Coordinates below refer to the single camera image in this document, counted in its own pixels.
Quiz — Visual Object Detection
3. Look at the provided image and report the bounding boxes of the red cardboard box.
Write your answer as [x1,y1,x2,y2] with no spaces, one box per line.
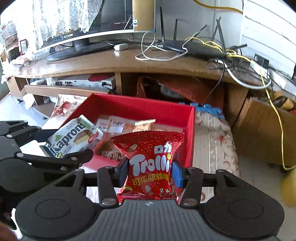
[63,93,195,167]

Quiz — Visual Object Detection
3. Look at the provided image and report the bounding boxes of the white cable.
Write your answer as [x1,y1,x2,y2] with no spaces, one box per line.
[135,31,202,62]

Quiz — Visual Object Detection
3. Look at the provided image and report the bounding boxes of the gold foil snack packet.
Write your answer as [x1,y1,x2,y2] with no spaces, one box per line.
[132,119,156,132]

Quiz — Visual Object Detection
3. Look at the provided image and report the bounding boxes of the blue snack packet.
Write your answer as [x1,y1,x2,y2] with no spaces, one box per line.
[93,134,125,161]

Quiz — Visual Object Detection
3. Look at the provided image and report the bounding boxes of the white small device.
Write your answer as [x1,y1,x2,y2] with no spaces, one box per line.
[113,43,128,51]

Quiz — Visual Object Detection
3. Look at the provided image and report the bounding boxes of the brown cardboard box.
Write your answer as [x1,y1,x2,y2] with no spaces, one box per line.
[233,97,296,167]

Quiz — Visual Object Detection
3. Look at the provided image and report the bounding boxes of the green white Kaprons wafer pack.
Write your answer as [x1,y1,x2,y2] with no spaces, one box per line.
[40,115,104,158]

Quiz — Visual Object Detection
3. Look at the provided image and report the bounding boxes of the yellow bin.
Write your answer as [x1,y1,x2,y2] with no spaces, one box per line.
[281,169,296,207]

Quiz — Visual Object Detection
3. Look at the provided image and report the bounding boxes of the orange spicy snack packet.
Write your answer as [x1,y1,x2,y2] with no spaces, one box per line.
[96,115,135,135]

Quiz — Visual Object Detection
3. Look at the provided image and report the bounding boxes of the white power strip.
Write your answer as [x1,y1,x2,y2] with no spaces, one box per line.
[250,60,296,95]

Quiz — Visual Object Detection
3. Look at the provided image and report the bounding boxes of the red Trolli gummy bag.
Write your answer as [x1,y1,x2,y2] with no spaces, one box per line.
[111,131,185,201]

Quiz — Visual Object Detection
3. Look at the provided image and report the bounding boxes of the silver media player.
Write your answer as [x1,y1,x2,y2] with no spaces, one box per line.
[52,73,115,92]

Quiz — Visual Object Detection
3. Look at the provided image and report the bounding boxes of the black television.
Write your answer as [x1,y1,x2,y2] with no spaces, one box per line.
[44,1,133,62]

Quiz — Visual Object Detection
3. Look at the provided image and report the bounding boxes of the floral tablecloth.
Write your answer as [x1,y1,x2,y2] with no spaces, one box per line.
[41,93,241,204]

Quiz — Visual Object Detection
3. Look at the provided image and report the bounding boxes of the wooden TV stand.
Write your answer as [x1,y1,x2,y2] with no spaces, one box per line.
[6,44,273,126]

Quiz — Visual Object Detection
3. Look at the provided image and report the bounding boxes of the black router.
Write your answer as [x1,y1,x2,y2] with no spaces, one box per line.
[159,7,247,59]

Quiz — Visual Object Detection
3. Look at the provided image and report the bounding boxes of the yellow cable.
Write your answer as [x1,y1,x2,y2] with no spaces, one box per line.
[184,0,296,171]

